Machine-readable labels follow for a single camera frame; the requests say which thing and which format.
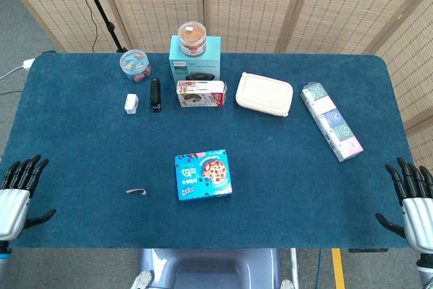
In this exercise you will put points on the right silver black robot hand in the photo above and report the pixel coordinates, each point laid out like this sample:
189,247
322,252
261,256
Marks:
419,221

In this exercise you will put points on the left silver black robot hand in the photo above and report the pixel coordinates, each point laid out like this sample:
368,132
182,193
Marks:
13,207

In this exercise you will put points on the pink paper slip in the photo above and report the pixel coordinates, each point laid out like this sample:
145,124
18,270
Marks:
135,190

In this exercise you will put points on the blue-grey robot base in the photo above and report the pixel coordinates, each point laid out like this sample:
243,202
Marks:
209,268

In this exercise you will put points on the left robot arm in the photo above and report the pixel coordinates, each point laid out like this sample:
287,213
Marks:
4,258

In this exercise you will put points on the blue cookie box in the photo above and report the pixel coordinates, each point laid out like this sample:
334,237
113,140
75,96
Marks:
203,175

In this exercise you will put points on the white red cake mix box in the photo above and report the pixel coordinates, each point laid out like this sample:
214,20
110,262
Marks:
201,96

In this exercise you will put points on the teal Philips product box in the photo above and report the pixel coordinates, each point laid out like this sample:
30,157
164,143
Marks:
211,64

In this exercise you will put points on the yellow floor tape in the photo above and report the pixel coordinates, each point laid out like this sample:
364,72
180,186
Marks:
338,268

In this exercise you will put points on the blue felt table cloth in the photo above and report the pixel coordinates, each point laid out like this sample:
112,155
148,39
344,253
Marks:
101,140

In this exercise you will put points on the multicolour tissue pack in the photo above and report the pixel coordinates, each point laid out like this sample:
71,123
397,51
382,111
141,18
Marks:
331,121

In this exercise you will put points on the white metal pole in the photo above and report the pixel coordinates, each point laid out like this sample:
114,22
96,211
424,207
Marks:
294,268

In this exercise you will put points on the white power strip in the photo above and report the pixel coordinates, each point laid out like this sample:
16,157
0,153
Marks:
28,64

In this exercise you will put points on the white power adapter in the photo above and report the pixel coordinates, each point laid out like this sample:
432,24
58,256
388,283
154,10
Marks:
131,103

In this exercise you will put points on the black stapler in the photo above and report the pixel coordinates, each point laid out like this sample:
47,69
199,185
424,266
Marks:
155,94

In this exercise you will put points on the clear jar of binder clips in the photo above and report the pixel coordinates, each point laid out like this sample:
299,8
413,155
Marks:
135,65

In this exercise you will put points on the beige lidded food container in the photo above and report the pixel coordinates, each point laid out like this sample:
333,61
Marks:
264,94

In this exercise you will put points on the black tripod stand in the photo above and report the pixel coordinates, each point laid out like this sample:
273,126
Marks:
101,8

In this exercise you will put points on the clear jar with brown snacks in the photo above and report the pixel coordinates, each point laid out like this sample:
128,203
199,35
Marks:
192,40

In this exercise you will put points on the bamboo folding screen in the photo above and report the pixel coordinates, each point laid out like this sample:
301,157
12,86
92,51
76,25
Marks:
250,1

